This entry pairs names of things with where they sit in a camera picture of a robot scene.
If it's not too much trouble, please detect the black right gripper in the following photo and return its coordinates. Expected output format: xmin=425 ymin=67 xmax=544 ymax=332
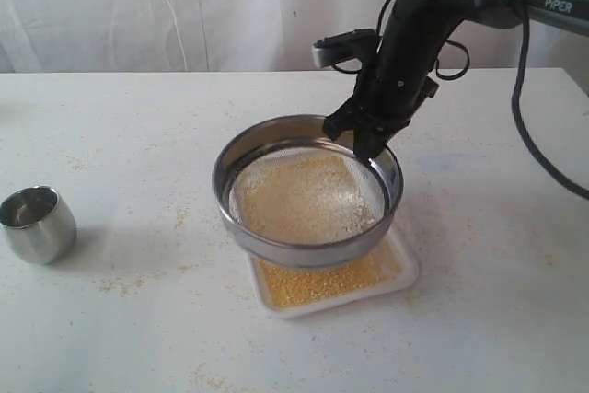
xmin=322 ymin=0 xmax=465 ymax=161

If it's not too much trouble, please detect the yellow millet grain pile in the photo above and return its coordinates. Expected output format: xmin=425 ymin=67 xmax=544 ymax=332
xmin=234 ymin=149 xmax=405 ymax=310

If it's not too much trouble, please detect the round steel mesh sieve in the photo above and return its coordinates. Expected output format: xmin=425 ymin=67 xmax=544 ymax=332
xmin=212 ymin=115 xmax=404 ymax=269

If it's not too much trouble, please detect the stainless steel cup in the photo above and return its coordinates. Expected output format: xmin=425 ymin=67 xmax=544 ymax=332
xmin=1 ymin=186 xmax=77 ymax=265

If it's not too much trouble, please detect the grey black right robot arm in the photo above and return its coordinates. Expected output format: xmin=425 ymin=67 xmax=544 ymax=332
xmin=314 ymin=0 xmax=588 ymax=160

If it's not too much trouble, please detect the white square plastic tray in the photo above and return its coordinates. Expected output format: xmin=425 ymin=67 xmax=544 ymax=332
xmin=247 ymin=225 xmax=420 ymax=318

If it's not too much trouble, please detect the white backdrop curtain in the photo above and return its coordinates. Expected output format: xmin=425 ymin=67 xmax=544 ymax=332
xmin=0 ymin=0 xmax=589 ymax=75

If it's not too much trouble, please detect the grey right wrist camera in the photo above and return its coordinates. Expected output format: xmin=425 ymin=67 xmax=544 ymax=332
xmin=312 ymin=29 xmax=380 ymax=68

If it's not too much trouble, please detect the grey right arm cable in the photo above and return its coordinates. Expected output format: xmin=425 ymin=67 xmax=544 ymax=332
xmin=330 ymin=0 xmax=589 ymax=201

